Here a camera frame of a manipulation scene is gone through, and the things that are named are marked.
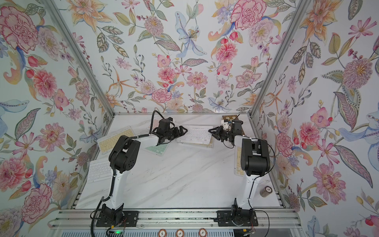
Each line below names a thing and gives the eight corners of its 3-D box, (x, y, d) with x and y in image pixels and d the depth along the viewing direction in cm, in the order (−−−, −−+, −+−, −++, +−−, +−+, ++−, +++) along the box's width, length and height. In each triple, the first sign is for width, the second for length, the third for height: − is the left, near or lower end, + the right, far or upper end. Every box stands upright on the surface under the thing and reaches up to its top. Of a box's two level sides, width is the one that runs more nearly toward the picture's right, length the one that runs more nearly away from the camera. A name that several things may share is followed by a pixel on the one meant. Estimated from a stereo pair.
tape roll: (260, 197, 82) (264, 194, 77) (257, 189, 85) (261, 185, 80) (269, 197, 82) (273, 194, 77) (266, 189, 85) (271, 185, 80)
